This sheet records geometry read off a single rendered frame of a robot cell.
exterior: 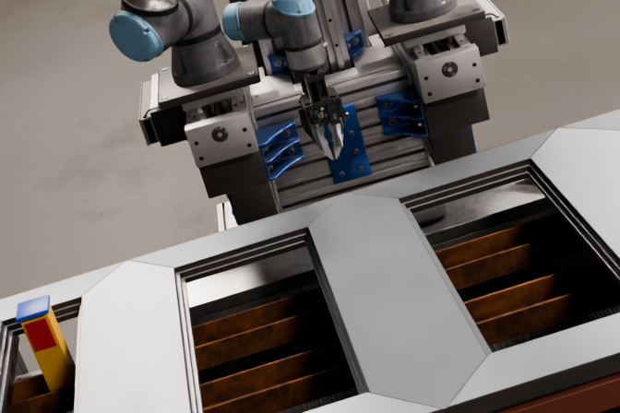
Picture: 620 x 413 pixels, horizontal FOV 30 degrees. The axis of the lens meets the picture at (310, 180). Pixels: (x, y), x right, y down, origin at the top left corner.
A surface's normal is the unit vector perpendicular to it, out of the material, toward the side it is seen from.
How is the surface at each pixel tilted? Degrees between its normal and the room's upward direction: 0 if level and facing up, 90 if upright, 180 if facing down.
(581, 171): 0
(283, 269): 0
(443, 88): 90
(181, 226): 0
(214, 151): 90
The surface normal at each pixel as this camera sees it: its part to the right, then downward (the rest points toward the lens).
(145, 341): -0.25, -0.87
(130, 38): -0.48, 0.59
